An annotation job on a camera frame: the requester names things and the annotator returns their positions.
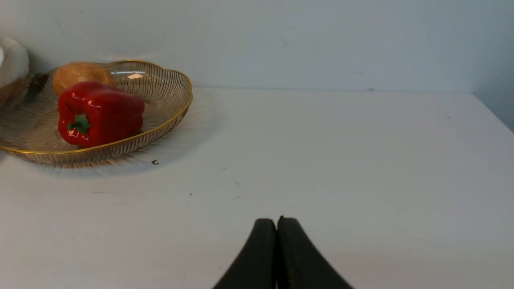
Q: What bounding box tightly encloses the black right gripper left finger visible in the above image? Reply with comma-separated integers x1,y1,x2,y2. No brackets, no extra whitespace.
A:
214,218,277,289

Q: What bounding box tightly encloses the gold wire fruit basket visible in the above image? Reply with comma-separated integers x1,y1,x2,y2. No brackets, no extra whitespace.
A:
0,60,194,166

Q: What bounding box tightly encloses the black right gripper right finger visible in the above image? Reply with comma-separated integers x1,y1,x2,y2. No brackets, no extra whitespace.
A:
277,216,352,289

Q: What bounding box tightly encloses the red bell pepper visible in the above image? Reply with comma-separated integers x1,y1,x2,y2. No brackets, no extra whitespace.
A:
57,81,145,148

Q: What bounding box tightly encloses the white cloth tote bag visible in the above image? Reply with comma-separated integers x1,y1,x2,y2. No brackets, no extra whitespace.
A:
0,35,29,87

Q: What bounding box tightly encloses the brown potato in basket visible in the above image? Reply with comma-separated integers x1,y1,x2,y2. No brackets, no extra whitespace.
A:
53,61,117,96

